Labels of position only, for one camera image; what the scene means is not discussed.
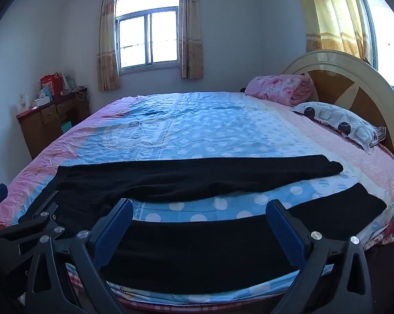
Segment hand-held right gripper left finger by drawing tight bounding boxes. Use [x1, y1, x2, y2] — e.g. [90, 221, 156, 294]
[24, 198, 134, 314]

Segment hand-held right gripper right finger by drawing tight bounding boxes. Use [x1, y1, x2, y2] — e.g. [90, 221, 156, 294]
[266, 199, 373, 314]

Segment black pants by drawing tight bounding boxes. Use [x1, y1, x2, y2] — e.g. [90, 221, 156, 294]
[19, 154, 388, 295]

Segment brown wooden desk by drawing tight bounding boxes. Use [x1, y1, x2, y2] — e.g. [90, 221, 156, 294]
[16, 87, 91, 161]

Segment red plaid blanket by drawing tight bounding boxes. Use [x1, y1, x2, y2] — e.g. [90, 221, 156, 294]
[64, 262, 315, 313]

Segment dark red floral bed cover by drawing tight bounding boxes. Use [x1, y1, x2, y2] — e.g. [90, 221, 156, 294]
[364, 214, 394, 252]

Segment red gift bag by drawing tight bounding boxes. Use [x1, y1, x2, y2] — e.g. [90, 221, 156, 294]
[40, 72, 64, 97]

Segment patterned grey pillow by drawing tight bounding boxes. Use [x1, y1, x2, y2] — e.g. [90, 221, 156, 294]
[290, 101, 387, 154]

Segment bed with pink-blue sheet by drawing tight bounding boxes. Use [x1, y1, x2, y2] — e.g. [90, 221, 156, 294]
[0, 92, 394, 305]

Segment pink folded blanket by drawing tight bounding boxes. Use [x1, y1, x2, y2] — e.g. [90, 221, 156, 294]
[244, 74, 318, 107]

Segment cream and wood headboard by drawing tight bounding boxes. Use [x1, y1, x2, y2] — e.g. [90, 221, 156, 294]
[280, 50, 394, 171]

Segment beige patterned curtain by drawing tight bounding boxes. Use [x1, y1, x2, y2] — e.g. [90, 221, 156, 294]
[179, 0, 204, 80]
[97, 0, 121, 91]

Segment small sliding window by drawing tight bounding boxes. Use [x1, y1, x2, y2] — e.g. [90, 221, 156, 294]
[115, 0, 181, 70]

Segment large bright window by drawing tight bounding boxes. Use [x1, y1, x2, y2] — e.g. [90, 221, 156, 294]
[354, 0, 394, 95]

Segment yellow curtain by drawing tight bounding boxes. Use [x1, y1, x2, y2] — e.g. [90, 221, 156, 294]
[297, 0, 372, 63]

